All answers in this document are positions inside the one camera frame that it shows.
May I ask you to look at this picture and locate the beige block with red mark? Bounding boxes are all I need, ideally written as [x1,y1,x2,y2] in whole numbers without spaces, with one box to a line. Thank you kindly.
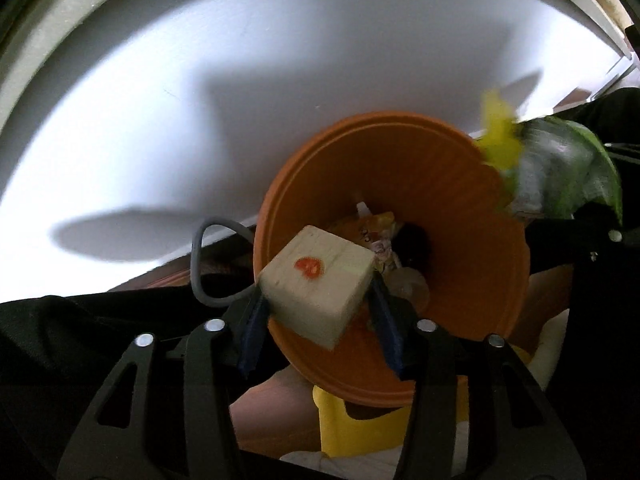
[256,225,376,351]

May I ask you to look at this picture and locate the clear plastic bag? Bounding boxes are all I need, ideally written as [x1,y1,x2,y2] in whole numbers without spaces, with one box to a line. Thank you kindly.
[392,267,431,312]

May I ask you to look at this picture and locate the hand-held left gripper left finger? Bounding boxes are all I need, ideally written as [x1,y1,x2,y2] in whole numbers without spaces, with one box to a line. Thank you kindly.
[57,287,273,480]

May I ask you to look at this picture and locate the yellow green snack packet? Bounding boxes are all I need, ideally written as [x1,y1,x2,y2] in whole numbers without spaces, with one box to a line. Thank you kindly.
[472,90,623,226]

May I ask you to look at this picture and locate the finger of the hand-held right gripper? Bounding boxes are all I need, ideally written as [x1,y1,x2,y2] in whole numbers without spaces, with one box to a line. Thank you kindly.
[522,202,631,271]
[565,87,640,161]

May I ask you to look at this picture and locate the orange plastic bin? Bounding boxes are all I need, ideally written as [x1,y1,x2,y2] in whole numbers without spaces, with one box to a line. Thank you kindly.
[252,111,531,408]

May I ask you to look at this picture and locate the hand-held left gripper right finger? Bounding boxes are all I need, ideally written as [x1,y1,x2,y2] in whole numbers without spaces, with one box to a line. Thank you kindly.
[367,275,586,480]

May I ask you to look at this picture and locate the grey cable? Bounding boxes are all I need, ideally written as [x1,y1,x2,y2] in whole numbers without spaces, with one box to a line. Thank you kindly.
[191,216,258,307]

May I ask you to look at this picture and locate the crumpled printed wrapper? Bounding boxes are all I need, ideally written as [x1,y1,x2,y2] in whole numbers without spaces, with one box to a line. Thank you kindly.
[356,202,402,275]

